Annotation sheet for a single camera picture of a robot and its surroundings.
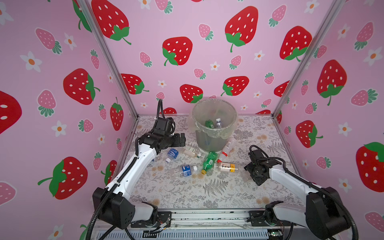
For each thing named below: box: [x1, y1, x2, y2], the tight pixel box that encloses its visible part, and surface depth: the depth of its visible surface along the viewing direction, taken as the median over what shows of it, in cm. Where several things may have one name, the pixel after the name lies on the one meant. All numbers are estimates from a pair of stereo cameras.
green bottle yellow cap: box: [205, 119, 215, 129], surface depth 106 cm
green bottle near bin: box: [201, 151, 218, 175], surface depth 91 cm
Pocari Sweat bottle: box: [165, 148, 179, 163], surface depth 95 cm
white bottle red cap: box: [217, 137, 237, 164], surface depth 97 cm
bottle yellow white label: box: [216, 162, 239, 173], surface depth 89 cm
